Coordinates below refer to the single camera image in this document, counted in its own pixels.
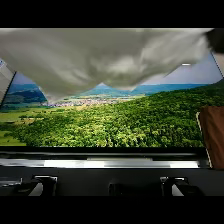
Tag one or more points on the silver frame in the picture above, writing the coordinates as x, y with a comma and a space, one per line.
110, 163

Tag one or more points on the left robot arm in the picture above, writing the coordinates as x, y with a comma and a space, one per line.
41, 186

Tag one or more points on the brown garment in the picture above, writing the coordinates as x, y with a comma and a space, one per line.
214, 133

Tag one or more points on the white garment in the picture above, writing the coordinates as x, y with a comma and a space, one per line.
100, 56

